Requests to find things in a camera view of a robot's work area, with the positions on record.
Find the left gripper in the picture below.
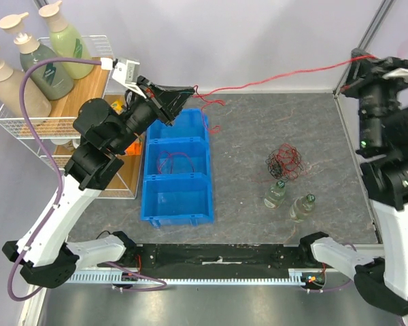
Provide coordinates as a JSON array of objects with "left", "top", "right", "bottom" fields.
[{"left": 109, "top": 75, "right": 194, "bottom": 153}]

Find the red black wire bundle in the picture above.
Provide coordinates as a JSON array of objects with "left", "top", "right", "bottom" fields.
[{"left": 251, "top": 142, "right": 309, "bottom": 184}]

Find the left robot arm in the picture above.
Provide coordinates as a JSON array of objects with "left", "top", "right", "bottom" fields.
[{"left": 2, "top": 76, "right": 195, "bottom": 289}]

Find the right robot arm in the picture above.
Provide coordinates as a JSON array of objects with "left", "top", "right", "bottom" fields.
[{"left": 297, "top": 48, "right": 408, "bottom": 317}]

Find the yellow candy bag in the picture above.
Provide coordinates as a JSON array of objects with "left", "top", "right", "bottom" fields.
[{"left": 111, "top": 100, "right": 126, "bottom": 114}]

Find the orange plastic object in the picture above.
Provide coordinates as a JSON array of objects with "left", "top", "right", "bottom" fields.
[{"left": 125, "top": 141, "right": 143, "bottom": 156}]

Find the blue three-compartment bin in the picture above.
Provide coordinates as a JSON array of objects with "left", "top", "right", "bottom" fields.
[{"left": 140, "top": 109, "right": 214, "bottom": 228}]

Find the light green pump bottle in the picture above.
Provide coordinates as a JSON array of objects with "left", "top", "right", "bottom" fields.
[{"left": 38, "top": 1, "right": 92, "bottom": 60}]

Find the dark green pump bottle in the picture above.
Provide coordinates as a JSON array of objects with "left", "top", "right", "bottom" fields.
[{"left": 0, "top": 12, "right": 75, "bottom": 101}]

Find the right glass bottle green cap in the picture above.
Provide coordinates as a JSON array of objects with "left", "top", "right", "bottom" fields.
[{"left": 289, "top": 194, "right": 316, "bottom": 223}]

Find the glass bottle green cap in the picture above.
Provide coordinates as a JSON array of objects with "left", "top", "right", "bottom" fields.
[
  {"left": 289, "top": 194, "right": 316, "bottom": 223},
  {"left": 264, "top": 181, "right": 286, "bottom": 209}
]

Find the left glass bottle green cap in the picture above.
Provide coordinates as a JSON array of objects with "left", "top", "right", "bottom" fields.
[{"left": 264, "top": 181, "right": 286, "bottom": 209}]

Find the beige pump bottle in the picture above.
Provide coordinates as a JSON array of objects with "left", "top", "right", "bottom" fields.
[{"left": 0, "top": 60, "right": 52, "bottom": 117}]

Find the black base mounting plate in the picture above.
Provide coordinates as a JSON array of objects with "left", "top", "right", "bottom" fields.
[{"left": 116, "top": 244, "right": 322, "bottom": 279}]

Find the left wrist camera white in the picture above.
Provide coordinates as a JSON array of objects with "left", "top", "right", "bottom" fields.
[{"left": 112, "top": 58, "right": 140, "bottom": 90}]

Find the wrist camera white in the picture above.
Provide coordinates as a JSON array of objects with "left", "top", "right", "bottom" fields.
[
  {"left": 380, "top": 60, "right": 408, "bottom": 82},
  {"left": 112, "top": 58, "right": 140, "bottom": 90}
]

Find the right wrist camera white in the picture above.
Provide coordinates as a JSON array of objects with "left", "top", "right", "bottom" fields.
[{"left": 380, "top": 60, "right": 408, "bottom": 82}]

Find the aluminium corner post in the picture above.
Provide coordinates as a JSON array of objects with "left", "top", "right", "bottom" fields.
[{"left": 333, "top": 0, "right": 395, "bottom": 99}]

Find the white wire shelf rack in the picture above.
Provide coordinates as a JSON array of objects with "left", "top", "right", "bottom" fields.
[{"left": 0, "top": 35, "right": 139, "bottom": 201}]

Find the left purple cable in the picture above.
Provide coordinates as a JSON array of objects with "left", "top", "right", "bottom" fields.
[{"left": 7, "top": 56, "right": 105, "bottom": 302}]

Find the white slotted cable duct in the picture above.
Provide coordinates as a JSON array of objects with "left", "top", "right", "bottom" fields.
[{"left": 66, "top": 268, "right": 305, "bottom": 286}]

